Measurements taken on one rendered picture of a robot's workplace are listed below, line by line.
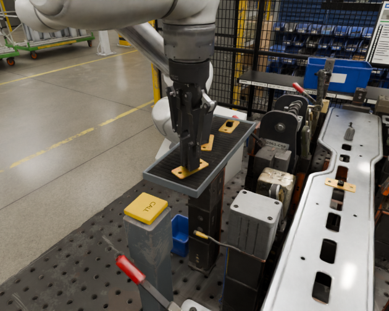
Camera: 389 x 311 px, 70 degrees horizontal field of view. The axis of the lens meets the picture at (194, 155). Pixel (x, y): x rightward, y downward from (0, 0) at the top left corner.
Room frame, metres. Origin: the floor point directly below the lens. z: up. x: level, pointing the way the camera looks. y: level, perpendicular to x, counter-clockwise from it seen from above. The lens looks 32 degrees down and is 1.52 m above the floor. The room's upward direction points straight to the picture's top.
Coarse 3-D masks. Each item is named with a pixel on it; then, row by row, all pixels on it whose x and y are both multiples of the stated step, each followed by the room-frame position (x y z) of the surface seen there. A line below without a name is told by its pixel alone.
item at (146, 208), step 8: (136, 200) 0.41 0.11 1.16; (144, 200) 0.41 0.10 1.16; (152, 200) 0.41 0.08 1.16; (160, 200) 0.41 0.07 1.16; (128, 208) 0.39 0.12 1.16; (136, 208) 0.39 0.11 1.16; (144, 208) 0.39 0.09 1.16; (152, 208) 0.39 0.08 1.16; (160, 208) 0.39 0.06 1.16; (136, 216) 0.37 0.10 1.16; (144, 216) 0.37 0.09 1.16; (152, 216) 0.37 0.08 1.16
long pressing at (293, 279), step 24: (336, 120) 1.12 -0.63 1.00; (360, 120) 1.12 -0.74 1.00; (336, 144) 0.91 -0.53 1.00; (360, 144) 0.91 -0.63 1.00; (336, 168) 0.75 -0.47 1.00; (360, 168) 0.75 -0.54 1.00; (312, 192) 0.63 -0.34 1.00; (360, 192) 0.63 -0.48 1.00; (312, 216) 0.53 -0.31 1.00; (360, 216) 0.53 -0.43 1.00; (288, 240) 0.45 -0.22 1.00; (312, 240) 0.45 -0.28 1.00; (336, 240) 0.45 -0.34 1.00; (360, 240) 0.45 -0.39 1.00; (288, 264) 0.38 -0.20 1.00; (312, 264) 0.38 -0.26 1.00; (336, 264) 0.38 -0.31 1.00; (360, 264) 0.38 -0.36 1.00; (288, 288) 0.33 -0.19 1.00; (312, 288) 0.33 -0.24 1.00; (336, 288) 0.33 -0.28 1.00; (360, 288) 0.33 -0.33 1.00
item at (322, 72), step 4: (320, 72) 1.13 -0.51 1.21; (324, 72) 1.14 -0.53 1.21; (328, 72) 1.13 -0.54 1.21; (320, 76) 1.13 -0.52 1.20; (324, 76) 1.15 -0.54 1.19; (328, 76) 1.12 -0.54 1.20; (320, 80) 1.13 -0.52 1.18; (320, 84) 1.13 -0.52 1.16; (320, 88) 1.12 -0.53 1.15; (320, 92) 1.12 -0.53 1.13; (320, 96) 1.12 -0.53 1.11; (316, 100) 1.13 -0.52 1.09; (320, 100) 1.12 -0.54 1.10; (316, 104) 1.13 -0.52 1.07; (320, 104) 1.12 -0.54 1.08
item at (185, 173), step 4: (200, 160) 0.55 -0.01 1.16; (200, 164) 0.53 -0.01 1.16; (204, 164) 0.53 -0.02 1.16; (208, 164) 0.53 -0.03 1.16; (176, 168) 0.51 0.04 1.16; (180, 168) 0.51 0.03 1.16; (184, 168) 0.51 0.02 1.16; (196, 168) 0.51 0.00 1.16; (200, 168) 0.51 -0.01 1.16; (172, 172) 0.50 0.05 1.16; (176, 172) 0.50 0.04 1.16; (184, 172) 0.50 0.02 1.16; (188, 172) 0.50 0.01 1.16; (192, 172) 0.50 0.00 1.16; (180, 176) 0.48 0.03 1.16; (184, 176) 0.48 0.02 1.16
